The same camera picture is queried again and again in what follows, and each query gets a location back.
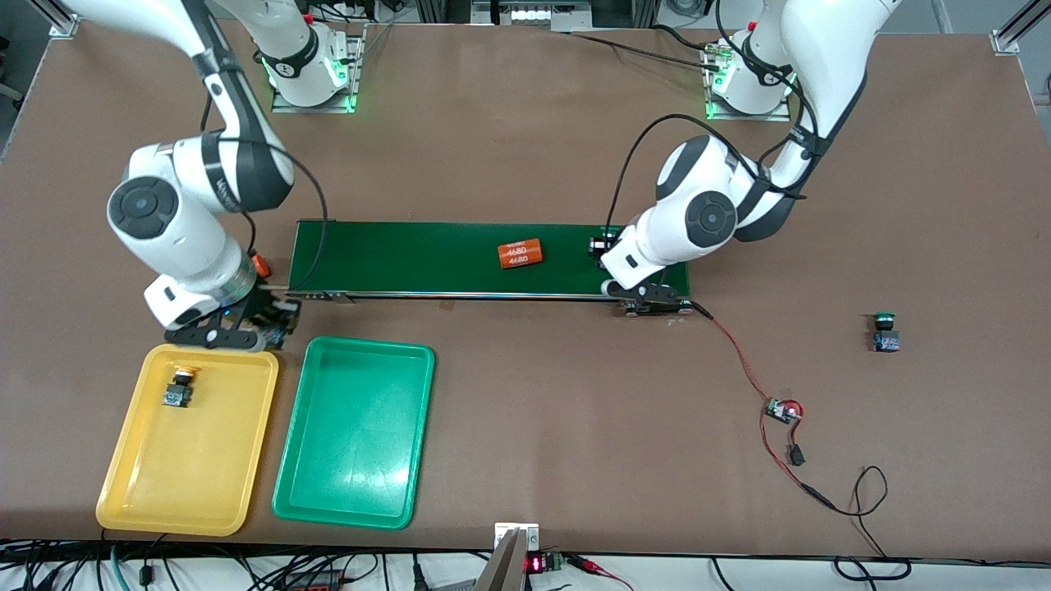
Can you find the small metal table bracket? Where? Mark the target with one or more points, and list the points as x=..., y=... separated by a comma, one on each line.
x=530, y=533

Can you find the green plastic tray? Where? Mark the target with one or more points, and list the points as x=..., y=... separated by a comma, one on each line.
x=353, y=435

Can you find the green conveyor belt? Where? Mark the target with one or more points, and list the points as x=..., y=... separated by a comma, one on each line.
x=410, y=258

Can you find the green push button switch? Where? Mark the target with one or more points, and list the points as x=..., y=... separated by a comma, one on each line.
x=599, y=249
x=886, y=339

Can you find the yellow push button switch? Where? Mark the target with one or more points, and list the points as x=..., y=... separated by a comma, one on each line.
x=176, y=396
x=277, y=336

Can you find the red digit display module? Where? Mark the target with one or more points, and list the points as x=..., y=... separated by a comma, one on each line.
x=535, y=564

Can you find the orange black power strip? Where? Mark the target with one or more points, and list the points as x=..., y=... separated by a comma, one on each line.
x=312, y=583

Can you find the small green circuit board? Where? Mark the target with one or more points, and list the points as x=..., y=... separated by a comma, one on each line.
x=780, y=409

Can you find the grey tapered camera post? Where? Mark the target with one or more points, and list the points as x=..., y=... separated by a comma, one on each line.
x=505, y=570

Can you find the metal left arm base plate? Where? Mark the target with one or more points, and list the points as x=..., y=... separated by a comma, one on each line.
x=747, y=116

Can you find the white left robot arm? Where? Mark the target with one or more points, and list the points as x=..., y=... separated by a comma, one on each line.
x=829, y=49

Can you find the grey lit control box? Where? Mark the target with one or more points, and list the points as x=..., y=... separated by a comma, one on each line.
x=534, y=15

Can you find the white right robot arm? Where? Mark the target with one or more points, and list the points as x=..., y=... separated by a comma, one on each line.
x=197, y=246

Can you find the red clip lead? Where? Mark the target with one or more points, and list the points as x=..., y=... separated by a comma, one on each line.
x=587, y=565

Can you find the yellow plastic tray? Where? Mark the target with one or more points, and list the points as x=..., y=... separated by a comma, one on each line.
x=189, y=476

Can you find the orange cylinder with white print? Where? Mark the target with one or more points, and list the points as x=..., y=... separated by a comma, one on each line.
x=261, y=265
x=521, y=254

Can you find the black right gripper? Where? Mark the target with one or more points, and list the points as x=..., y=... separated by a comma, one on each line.
x=261, y=302

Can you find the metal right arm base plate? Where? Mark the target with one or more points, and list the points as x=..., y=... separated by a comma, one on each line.
x=355, y=78

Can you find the aluminium frame profile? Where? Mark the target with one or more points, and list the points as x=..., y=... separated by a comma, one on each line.
x=61, y=29
x=1008, y=39

